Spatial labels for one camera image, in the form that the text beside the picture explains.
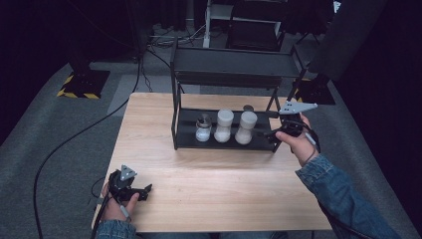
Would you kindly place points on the glass shaker with silver lid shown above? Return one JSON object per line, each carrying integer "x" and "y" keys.
{"x": 203, "y": 131}

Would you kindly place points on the black two-tier metal rack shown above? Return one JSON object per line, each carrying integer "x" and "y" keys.
{"x": 229, "y": 61}

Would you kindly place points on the person's right hand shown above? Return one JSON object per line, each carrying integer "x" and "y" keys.
{"x": 302, "y": 146}

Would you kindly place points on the yellow-black striped stand base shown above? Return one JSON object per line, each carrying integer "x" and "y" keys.
{"x": 315, "y": 93}
{"x": 86, "y": 84}

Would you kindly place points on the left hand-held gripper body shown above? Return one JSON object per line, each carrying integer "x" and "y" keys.
{"x": 127, "y": 173}

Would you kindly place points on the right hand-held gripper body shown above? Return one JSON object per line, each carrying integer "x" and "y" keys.
{"x": 293, "y": 107}

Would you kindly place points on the white grinder jar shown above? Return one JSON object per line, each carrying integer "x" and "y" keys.
{"x": 246, "y": 127}
{"x": 224, "y": 126}

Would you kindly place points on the grey panel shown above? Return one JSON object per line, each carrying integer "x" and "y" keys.
{"x": 345, "y": 36}

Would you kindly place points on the white metal stand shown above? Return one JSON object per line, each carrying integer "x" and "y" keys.
{"x": 207, "y": 23}

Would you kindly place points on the person's left hand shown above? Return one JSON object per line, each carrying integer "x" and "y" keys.
{"x": 114, "y": 210}

